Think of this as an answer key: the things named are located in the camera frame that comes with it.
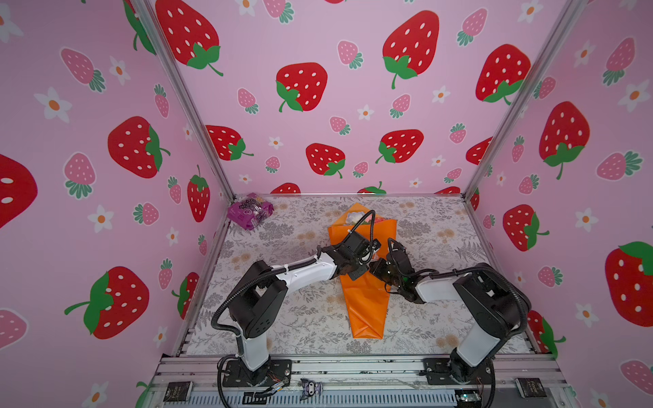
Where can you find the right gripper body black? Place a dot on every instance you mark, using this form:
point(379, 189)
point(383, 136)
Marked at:
point(382, 272)

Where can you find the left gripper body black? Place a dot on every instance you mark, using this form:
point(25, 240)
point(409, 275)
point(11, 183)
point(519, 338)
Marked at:
point(356, 269)

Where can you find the orange wrapping paper sheet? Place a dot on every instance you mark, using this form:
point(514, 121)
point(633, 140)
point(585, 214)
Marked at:
point(366, 299)

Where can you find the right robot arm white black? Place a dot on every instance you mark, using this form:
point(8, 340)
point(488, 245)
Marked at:
point(499, 308)

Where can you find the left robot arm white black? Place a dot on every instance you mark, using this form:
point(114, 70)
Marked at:
point(252, 306)

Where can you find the purple plastic snack bag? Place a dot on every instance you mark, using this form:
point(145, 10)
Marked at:
point(250, 212)

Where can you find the small purple figure charm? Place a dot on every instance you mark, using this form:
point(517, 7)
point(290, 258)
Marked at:
point(310, 389)

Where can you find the right black label plate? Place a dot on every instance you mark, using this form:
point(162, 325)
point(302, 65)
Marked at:
point(530, 388)

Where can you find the black label plate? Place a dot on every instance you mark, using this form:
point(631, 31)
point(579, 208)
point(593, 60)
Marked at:
point(178, 392)
point(530, 388)

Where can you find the left black label plate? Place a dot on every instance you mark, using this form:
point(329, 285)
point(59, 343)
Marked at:
point(178, 392)

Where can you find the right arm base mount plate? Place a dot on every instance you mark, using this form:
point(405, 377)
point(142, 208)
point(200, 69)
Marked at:
point(444, 372)

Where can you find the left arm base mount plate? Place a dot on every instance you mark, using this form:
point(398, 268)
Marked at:
point(274, 371)

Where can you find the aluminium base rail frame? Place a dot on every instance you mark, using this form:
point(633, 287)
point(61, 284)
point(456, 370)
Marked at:
point(363, 381)

